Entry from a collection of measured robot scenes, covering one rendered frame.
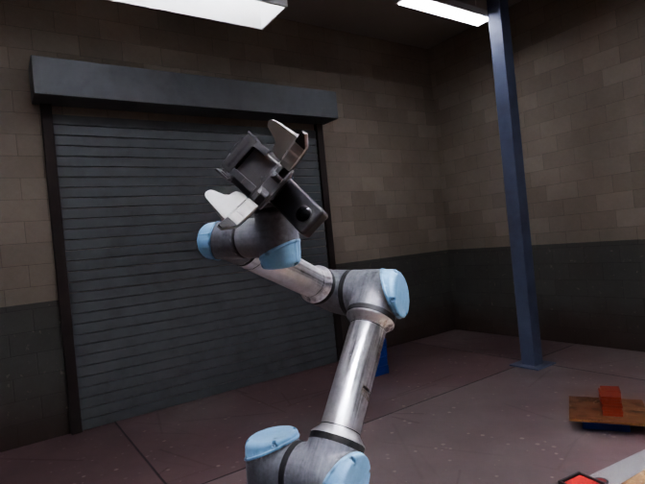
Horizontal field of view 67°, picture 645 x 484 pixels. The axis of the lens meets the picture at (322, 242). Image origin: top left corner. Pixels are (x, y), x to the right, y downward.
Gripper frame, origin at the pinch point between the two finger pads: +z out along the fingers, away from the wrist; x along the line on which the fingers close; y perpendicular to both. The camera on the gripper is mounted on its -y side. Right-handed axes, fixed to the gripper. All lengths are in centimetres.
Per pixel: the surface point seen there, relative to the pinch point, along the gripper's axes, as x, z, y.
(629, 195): 244, -469, -268
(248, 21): 62, -271, 101
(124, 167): -99, -442, 153
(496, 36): 270, -477, -40
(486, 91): 281, -626, -91
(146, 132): -59, -459, 165
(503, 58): 255, -470, -61
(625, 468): 6, -55, -108
